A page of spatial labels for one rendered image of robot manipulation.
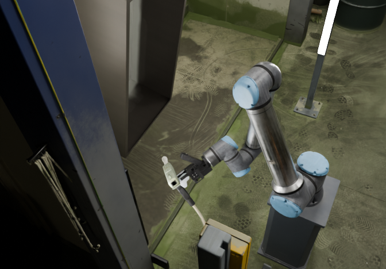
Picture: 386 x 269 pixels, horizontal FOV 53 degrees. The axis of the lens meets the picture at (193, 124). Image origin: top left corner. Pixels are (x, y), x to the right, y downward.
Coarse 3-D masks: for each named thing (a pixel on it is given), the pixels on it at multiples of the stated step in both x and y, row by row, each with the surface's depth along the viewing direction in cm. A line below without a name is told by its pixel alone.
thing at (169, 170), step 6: (168, 162) 212; (168, 168) 201; (168, 174) 187; (174, 174) 189; (168, 180) 184; (174, 180) 182; (174, 186) 183; (180, 186) 194; (180, 192) 195; (186, 192) 195; (186, 198) 196; (192, 204) 197
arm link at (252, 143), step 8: (256, 64) 157; (264, 64) 155; (272, 64) 157; (272, 72) 155; (280, 72) 161; (280, 80) 162; (272, 88) 163; (272, 96) 170; (248, 128) 193; (248, 136) 195; (248, 144) 199; (256, 144) 196; (248, 152) 200; (256, 152) 202
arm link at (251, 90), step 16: (240, 80) 151; (256, 80) 150; (272, 80) 155; (240, 96) 153; (256, 96) 149; (256, 112) 155; (272, 112) 157; (256, 128) 161; (272, 128) 159; (272, 144) 163; (272, 160) 167; (288, 160) 169; (272, 176) 177; (288, 176) 171; (304, 176) 182; (288, 192) 173; (304, 192) 176; (288, 208) 176
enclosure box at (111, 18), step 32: (96, 0) 161; (128, 0) 154; (160, 0) 223; (96, 32) 175; (128, 32) 167; (160, 32) 241; (96, 64) 192; (128, 64) 183; (160, 64) 262; (128, 96) 202; (160, 96) 283; (128, 128) 262
